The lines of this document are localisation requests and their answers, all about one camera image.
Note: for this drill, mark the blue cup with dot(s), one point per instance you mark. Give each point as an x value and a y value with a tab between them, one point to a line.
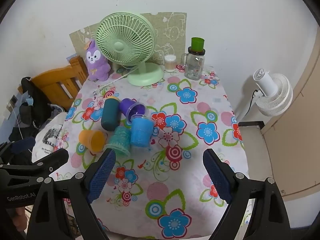
141	131

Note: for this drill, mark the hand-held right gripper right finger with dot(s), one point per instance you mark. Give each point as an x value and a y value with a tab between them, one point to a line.
217	172

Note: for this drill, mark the purple cup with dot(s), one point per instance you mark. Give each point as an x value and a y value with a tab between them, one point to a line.
130	107

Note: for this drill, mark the white clip fan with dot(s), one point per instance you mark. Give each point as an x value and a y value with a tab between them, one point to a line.
272	92

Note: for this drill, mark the teal textured cup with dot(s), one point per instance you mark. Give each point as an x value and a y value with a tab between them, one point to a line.
120	140

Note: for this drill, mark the cotton swab container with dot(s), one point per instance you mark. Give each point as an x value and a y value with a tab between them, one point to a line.
170	63

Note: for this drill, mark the glass jar mug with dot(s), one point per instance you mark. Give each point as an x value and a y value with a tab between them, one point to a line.
194	66

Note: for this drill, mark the printed beige wall board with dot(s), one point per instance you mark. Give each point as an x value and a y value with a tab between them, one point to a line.
172	30

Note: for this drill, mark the floral tablecloth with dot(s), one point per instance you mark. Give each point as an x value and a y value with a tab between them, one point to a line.
190	120

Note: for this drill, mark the wooden chair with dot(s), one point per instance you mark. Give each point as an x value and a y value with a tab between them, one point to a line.
60	82

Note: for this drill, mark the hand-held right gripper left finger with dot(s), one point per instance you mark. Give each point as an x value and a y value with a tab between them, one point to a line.
103	172

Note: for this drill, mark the white plastic bag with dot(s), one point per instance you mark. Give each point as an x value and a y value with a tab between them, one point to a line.
50	135

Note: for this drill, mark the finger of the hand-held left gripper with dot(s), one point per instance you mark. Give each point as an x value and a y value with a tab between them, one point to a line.
23	144
57	157

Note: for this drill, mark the green translucent cup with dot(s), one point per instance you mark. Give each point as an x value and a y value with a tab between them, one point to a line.
197	43

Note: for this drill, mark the dark teal cup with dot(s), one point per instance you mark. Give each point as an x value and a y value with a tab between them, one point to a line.
110	115

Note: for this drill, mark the purple plush toy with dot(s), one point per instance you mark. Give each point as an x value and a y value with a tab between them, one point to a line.
96	60

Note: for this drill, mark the orange cup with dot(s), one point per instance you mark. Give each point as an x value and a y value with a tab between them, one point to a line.
91	140

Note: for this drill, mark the green desk fan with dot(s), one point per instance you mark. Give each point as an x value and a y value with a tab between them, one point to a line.
125	45

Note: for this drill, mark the beige cabinet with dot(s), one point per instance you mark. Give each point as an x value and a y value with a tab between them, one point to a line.
295	142

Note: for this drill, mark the dark clothes pile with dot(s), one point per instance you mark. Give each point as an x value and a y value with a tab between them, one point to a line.
35	105

